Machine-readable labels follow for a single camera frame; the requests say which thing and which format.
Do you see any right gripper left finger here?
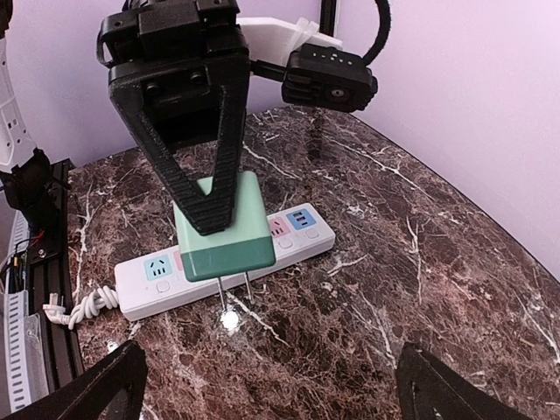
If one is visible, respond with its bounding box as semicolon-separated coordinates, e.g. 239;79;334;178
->
7;340;148;419

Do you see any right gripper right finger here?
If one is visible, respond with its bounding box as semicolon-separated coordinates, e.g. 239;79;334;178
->
395;342;526;419

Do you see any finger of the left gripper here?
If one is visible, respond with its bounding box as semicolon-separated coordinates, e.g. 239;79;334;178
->
108;54;250;235

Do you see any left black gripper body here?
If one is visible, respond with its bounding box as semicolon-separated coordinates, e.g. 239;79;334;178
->
97;1;250;144

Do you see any green plug adapter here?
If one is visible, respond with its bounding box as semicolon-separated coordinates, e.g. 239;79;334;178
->
173;171;277;293

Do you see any long white colourful power strip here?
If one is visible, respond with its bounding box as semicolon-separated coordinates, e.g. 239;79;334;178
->
114;203;336;321

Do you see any white cable long strip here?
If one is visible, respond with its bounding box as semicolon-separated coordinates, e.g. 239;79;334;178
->
42;286;119;330

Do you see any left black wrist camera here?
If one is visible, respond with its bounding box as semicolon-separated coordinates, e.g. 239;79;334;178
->
281;43;378;113

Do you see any black front table rail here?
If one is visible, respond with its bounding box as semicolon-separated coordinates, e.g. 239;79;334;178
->
27;185;84;392

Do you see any left black frame post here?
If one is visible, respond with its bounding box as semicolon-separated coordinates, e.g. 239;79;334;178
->
319;0;338;37

